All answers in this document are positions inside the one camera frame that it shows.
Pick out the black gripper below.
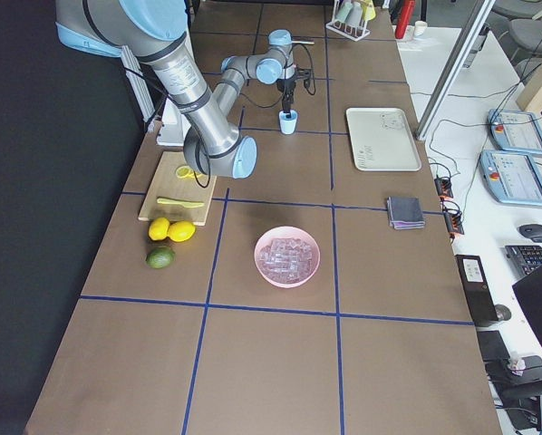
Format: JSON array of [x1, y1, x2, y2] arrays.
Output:
[[276, 77, 296, 113]]

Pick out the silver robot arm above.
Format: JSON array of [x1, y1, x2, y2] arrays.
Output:
[[55, 0, 295, 179]]

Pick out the light blue cup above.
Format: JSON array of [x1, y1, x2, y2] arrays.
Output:
[[278, 110, 298, 135]]

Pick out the grey cup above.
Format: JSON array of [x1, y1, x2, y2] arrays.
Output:
[[345, 1, 363, 28]]

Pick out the mint green cup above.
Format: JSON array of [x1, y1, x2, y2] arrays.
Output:
[[334, 0, 353, 23]]

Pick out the yellow cup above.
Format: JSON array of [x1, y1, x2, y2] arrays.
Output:
[[360, 0, 376, 22]]

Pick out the white paper cup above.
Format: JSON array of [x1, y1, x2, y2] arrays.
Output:
[[412, 20, 428, 37]]

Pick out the clear ice cubes pile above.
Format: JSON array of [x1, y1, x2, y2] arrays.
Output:
[[255, 237, 319, 286]]

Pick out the beige bear tray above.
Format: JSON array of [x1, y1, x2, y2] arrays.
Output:
[[345, 108, 421, 172]]

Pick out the lemon slices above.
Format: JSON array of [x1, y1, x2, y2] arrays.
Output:
[[175, 165, 195, 179]]

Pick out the yellow plastic knife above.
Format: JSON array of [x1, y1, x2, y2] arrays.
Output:
[[156, 197, 205, 208]]

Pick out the wooden cutting board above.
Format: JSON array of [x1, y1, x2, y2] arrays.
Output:
[[138, 151, 217, 226]]

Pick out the pink bowl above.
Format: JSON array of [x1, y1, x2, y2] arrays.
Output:
[[254, 226, 321, 288]]

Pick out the red bottle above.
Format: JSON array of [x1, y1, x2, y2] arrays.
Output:
[[394, 0, 416, 40]]

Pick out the folded grey cloth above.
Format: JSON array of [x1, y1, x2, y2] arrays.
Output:
[[386, 197, 425, 230]]

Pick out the yellow lemon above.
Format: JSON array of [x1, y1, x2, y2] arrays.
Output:
[[167, 221, 196, 243], [148, 217, 170, 241]]

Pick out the orange black power strip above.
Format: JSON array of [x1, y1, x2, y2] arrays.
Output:
[[434, 177, 464, 240]]

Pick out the upper blue teach pendant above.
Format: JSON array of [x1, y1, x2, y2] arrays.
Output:
[[488, 109, 542, 157]]

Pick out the blue teach pendant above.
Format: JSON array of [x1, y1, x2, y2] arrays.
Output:
[[488, 109, 542, 157], [479, 150, 542, 207]]

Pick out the lower blue teach pendant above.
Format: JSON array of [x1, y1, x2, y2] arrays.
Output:
[[479, 150, 542, 207]]

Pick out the black box with label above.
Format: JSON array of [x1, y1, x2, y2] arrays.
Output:
[[455, 255, 498, 327]]

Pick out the grey office chair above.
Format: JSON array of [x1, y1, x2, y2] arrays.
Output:
[[508, 10, 542, 57]]

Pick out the black computer mouse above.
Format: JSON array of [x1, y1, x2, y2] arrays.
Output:
[[518, 224, 542, 243]]

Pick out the black keyboard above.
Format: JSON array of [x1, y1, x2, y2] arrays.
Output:
[[505, 245, 542, 276]]

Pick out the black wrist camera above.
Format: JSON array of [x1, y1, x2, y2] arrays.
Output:
[[295, 67, 314, 87]]

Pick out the white wire cup rack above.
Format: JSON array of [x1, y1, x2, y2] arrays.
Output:
[[325, 1, 371, 42]]

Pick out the white mast base plate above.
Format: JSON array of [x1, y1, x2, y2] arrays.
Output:
[[157, 100, 190, 148]]

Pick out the aluminium frame post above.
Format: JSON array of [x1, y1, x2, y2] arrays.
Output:
[[415, 0, 495, 141]]

